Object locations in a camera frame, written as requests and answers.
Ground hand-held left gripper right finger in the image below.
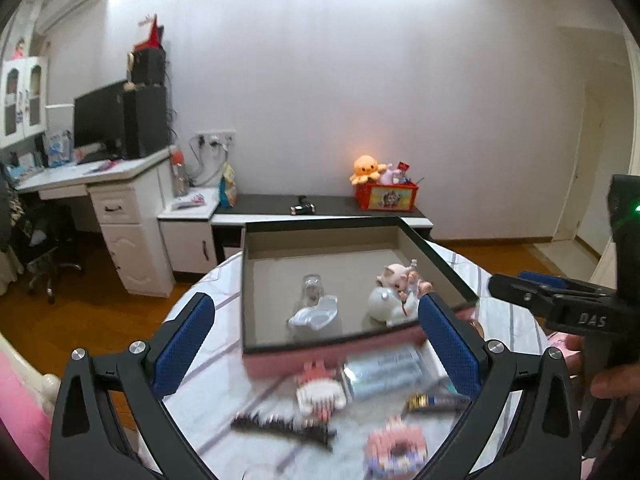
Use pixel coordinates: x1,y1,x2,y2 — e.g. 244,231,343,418
418,291,583,480

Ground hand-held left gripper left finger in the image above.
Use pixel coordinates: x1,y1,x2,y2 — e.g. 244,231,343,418
48,291,221,480

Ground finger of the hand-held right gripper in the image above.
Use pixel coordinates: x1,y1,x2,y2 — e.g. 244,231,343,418
488,273,622,333
518,270,622,304

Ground dark blue gold tube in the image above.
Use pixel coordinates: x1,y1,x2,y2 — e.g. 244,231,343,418
404,392,471,414

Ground clear plastic swab case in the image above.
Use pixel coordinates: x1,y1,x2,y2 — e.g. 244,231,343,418
341,344,427,402

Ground pink storage box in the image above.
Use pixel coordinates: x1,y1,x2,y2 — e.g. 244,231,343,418
240,216,481,382

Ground pink ribbed block toy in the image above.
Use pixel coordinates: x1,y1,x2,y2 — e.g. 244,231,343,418
367,417,429,476

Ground black comb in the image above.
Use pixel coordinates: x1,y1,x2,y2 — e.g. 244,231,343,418
230,410,337,452

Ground pink white block toy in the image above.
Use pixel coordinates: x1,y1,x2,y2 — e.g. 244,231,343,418
295,362,348,418

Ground person's right hand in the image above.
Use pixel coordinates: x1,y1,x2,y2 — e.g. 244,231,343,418
564,334,640,400

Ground pink pig figurine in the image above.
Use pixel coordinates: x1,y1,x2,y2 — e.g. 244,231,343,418
395,260,434,327

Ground white round figure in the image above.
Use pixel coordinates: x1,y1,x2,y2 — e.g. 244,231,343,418
367,286,402,323

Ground white door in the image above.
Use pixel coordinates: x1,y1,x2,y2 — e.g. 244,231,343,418
574,89,607,242

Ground white low cabinet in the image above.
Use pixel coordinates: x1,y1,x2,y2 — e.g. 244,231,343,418
157,192,221,273

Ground clear plastic cup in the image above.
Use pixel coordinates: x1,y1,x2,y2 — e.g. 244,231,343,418
287,295,341,332

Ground small clear bottle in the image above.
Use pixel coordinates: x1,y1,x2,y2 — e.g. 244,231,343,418
300,274,325,306

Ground papers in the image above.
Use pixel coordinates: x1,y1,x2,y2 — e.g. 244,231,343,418
170,191,207,211

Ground white desk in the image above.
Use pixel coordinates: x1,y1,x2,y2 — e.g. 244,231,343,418
15,150,177,297

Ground red toy box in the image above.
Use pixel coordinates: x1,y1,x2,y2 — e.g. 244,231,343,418
354,181,420,213

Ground yellow blue snack bag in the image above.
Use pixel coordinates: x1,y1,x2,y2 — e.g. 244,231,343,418
219,162,239,208

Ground red-capped water bottle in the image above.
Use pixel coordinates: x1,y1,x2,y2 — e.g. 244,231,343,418
169,146,191,198

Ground black office chair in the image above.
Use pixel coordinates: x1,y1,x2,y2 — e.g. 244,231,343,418
0,162,86,306

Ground pink blanket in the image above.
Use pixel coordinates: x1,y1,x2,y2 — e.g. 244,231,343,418
0,352,51,480

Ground black-topped low bench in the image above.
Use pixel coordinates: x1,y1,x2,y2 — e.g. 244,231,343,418
210,193,435,261

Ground orange octopus plush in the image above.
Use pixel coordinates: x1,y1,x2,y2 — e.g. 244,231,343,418
349,155,388,185

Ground black computer tower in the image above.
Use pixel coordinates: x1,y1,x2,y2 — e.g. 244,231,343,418
122,85,171,159

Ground blue white package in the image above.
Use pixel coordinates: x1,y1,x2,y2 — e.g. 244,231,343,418
44,129,74,166

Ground black monitor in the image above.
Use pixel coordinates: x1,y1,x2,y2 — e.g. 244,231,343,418
73,80,128,157

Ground white board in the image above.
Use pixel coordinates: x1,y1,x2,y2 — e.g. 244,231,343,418
46,103,76,133

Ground black speaker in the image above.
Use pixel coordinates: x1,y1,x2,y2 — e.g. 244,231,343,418
131,47,167,86

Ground red pointed ornament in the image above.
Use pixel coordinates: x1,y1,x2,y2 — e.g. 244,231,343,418
139,12,166,51

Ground white air conditioner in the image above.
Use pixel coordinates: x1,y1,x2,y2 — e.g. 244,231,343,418
35,0,110,36

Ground white bed frame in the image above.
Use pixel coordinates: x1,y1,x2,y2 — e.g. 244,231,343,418
0,332,61,413

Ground black cable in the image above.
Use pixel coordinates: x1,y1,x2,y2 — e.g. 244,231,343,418
189,135,225,187

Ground white wall power outlet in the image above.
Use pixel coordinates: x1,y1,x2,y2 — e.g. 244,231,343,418
195,130,237,149

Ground white wall cabinet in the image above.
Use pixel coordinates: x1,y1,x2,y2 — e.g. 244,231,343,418
0,55,49,150

